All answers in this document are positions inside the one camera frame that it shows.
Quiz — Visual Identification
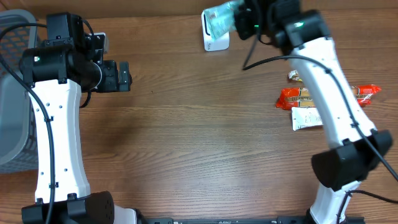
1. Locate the mint green wipes packet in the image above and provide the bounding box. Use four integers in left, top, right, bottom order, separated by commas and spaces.
203, 0, 244, 40

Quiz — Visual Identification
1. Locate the green snack packet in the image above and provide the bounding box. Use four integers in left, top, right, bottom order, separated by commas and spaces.
288, 70, 303, 82

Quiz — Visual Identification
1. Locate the orange spaghetti packet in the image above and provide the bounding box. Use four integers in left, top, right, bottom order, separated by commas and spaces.
275, 85, 382, 110

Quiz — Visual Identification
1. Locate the white tube gold cap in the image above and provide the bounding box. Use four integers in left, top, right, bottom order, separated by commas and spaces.
292, 107, 323, 131

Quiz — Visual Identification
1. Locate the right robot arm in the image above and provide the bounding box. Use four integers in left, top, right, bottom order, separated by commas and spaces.
234, 0, 393, 223

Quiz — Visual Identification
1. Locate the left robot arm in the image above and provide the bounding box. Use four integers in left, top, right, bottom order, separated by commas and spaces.
20, 12, 138, 223

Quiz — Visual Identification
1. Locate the white barcode scanner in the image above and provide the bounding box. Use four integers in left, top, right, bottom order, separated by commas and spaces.
201, 12, 229, 52

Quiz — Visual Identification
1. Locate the grey plastic shopping basket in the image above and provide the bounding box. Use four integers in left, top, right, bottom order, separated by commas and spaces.
1, 27, 38, 174

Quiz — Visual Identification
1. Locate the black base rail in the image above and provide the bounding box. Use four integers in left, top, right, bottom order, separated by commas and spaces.
136, 216, 366, 224

